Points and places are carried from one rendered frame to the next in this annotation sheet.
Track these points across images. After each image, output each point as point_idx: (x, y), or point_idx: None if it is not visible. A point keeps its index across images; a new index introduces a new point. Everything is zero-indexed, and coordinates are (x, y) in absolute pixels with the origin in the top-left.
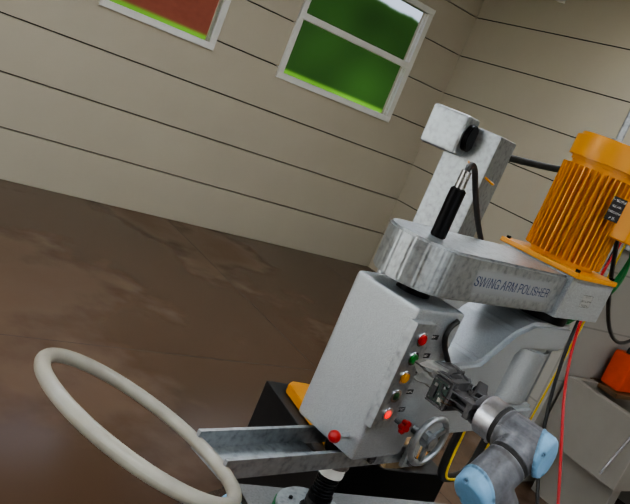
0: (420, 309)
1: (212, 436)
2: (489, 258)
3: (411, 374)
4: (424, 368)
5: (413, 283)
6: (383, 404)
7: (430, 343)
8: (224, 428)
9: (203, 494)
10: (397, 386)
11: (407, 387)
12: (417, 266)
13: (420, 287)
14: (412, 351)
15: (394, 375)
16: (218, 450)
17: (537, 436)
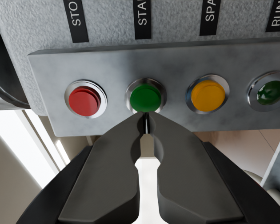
0: (34, 112)
1: (270, 183)
2: None
3: (200, 66)
4: (151, 124)
5: (18, 108)
6: None
7: (96, 2)
8: (266, 171)
9: None
10: (234, 103)
11: (251, 52)
12: None
13: (8, 104)
14: (125, 112)
15: (196, 131)
16: None
17: None
